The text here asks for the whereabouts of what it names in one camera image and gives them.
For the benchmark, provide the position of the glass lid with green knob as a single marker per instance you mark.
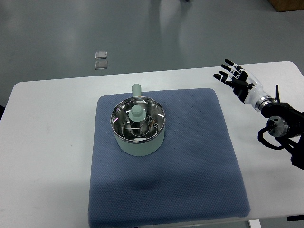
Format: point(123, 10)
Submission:
point(136, 109)

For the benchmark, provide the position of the blue quilted mat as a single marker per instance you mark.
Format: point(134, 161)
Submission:
point(194, 175)

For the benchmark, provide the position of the brown cardboard box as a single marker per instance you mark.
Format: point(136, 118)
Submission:
point(287, 5)

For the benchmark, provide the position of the green steel pot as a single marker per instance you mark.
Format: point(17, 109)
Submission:
point(140, 149)

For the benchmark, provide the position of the wire steaming rack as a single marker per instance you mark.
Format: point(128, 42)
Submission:
point(146, 128)

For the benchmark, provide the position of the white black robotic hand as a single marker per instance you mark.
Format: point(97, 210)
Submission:
point(243, 83)

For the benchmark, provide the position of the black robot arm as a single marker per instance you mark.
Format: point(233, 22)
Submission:
point(286, 125)

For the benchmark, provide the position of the upper floor outlet plate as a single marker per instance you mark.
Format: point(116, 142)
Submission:
point(101, 55)

